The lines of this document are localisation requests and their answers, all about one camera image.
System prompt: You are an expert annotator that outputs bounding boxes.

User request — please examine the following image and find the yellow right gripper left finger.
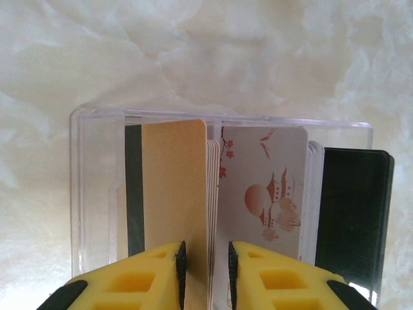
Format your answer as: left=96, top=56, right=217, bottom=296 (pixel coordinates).
left=37, top=240, right=188, bottom=310

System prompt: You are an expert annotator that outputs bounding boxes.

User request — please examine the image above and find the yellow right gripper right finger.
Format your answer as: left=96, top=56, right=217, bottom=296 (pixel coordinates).
left=227, top=240, right=377, bottom=310

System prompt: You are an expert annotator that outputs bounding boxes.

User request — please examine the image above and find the clear plastic bag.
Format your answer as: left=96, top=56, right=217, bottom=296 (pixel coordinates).
left=68, top=107, right=375, bottom=310

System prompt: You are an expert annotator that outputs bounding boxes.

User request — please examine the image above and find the gold magnetic stripe card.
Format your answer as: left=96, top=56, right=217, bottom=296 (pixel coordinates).
left=124, top=118, right=208, bottom=310

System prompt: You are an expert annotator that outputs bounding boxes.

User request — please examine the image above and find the white card stack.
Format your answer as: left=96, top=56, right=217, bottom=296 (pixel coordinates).
left=205, top=138, right=222, bottom=310
left=299, top=139, right=325, bottom=264

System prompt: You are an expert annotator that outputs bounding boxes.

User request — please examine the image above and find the black card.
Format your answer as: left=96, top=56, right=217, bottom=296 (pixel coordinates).
left=313, top=147, right=396, bottom=310

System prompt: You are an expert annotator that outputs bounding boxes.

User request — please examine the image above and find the white card red pagoda print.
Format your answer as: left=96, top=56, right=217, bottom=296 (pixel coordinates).
left=216, top=125, right=308, bottom=310

